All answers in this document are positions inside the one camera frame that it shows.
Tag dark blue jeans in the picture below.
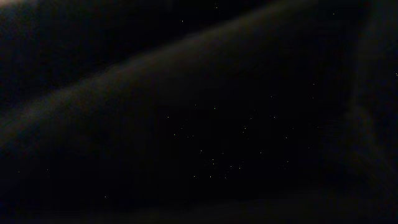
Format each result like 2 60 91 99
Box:
1 1 397 223

